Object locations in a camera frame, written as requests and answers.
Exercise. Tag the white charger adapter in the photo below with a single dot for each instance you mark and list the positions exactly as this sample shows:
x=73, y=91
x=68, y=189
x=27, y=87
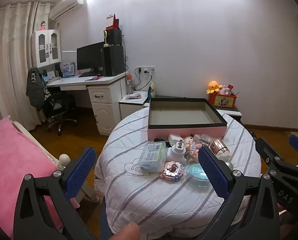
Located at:
x=173, y=139

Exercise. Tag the white air conditioner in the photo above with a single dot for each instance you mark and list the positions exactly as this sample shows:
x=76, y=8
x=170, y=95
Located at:
x=63, y=7

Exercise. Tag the beige curtain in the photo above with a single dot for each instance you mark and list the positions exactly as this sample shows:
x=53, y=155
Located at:
x=17, y=24

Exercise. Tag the red paper bag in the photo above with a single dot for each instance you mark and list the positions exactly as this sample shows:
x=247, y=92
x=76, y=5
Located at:
x=114, y=23

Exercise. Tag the rose gold cylinder jar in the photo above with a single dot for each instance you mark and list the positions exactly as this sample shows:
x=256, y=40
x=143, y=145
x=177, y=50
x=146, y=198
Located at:
x=218, y=147

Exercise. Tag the yellow blue snack bag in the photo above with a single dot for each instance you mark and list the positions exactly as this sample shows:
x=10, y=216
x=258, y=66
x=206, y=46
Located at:
x=152, y=90

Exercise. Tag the clear box green label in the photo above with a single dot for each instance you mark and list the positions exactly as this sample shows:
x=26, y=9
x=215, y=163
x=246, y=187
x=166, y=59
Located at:
x=153, y=157

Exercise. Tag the black office chair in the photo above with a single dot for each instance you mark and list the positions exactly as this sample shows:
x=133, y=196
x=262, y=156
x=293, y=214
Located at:
x=58, y=109

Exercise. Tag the pink black storage box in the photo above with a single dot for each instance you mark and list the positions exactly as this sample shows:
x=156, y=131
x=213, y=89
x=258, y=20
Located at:
x=183, y=117

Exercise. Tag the teal clear oval case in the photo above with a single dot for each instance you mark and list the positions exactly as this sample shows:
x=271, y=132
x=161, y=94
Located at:
x=196, y=176

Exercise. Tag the red toy storage bin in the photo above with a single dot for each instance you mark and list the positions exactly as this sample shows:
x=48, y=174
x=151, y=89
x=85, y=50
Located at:
x=220, y=100

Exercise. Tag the pink blanket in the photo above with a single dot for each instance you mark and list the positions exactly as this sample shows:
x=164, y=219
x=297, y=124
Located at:
x=19, y=155

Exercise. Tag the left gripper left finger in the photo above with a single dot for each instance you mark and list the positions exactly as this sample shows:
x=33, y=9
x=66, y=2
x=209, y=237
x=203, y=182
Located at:
x=32, y=219

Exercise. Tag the white side cabinet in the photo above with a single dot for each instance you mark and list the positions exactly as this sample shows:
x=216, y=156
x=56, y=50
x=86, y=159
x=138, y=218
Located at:
x=133, y=102

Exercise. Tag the white computer desk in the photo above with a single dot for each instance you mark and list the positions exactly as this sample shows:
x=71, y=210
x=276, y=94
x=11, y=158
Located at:
x=105, y=94

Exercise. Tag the black computer tower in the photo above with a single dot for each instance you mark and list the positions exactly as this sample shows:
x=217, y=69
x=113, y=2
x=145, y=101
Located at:
x=113, y=60

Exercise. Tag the white plug diffuser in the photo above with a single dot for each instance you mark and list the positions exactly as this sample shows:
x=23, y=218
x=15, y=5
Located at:
x=176, y=152

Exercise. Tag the orange octopus plush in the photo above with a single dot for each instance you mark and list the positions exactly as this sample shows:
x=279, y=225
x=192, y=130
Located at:
x=213, y=87

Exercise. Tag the black hair clip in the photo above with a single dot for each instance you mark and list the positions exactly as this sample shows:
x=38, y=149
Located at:
x=161, y=140

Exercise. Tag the person right hand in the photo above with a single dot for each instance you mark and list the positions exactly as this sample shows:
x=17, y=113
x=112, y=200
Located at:
x=130, y=231

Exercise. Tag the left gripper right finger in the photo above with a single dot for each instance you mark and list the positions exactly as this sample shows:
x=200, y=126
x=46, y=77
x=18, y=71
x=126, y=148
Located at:
x=249, y=209

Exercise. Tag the dark hanging jacket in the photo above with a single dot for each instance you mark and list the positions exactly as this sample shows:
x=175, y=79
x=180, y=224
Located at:
x=36, y=89

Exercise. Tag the pink brick block toy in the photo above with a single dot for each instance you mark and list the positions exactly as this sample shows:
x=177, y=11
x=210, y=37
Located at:
x=173, y=171

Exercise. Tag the orange cap bottle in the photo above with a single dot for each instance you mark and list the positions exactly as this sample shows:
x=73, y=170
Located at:
x=129, y=81

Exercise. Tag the small black speaker box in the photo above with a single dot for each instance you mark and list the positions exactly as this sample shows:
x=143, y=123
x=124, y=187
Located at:
x=114, y=37

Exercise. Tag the white wall power strip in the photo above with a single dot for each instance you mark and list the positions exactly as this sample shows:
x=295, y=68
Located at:
x=149, y=69

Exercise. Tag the white glass door cabinet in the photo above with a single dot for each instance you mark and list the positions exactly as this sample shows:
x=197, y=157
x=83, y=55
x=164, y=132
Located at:
x=45, y=48

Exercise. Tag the black computer monitor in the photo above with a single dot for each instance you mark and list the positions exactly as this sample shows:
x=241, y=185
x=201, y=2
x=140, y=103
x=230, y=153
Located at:
x=91, y=57

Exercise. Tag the pink pig doll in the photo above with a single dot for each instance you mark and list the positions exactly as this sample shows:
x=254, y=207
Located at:
x=192, y=149

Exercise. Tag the striped white tablecloth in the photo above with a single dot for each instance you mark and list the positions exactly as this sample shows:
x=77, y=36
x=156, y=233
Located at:
x=157, y=206

